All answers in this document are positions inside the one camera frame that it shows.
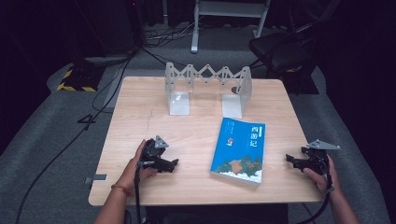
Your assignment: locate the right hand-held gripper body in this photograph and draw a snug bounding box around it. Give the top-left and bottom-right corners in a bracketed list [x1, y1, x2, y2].
[299, 138, 341, 175]

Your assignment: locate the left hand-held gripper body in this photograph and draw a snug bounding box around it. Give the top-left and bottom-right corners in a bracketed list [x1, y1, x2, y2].
[138, 134, 171, 171]

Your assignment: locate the blue paperback book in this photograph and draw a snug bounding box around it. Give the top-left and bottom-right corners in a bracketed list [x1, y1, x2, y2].
[209, 117, 267, 188]

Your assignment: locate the white expandable metal book rack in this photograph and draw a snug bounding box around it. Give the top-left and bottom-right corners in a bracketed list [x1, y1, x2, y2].
[164, 62, 254, 119]

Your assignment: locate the person's right hand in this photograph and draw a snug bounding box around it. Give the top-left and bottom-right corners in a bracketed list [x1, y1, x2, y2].
[302, 154, 341, 194]

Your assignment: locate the person's left hand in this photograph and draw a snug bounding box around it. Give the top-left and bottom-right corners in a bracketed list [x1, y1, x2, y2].
[116, 138, 159, 191]

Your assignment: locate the grey tape strip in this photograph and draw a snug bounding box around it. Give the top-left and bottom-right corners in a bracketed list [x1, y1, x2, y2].
[84, 174, 108, 185]

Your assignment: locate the black yellow striped stand base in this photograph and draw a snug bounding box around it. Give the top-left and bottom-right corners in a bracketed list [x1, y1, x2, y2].
[56, 63, 106, 93]

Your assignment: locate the black chair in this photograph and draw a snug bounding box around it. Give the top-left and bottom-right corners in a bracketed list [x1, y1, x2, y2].
[247, 21, 320, 79]

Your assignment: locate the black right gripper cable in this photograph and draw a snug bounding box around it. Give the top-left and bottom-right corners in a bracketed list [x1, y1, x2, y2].
[297, 153, 336, 224]

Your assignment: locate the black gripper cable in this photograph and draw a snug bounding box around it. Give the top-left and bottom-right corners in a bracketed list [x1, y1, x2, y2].
[134, 161, 155, 224]
[297, 153, 336, 224]

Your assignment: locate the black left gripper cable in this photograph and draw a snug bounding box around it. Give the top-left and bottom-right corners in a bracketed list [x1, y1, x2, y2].
[134, 161, 155, 224]

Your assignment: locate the red and gold bracelet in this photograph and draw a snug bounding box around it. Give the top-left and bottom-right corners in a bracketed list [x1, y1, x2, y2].
[110, 183, 133, 197]

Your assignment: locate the long black floor cable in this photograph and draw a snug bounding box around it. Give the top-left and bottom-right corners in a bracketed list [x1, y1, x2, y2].
[14, 57, 134, 224]

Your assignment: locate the bundle of floor cables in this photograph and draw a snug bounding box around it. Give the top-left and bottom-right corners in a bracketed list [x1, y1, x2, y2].
[143, 21, 202, 49]

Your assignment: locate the white metal stand frame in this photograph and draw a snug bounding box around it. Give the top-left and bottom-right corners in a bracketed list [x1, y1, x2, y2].
[190, 0, 272, 55]

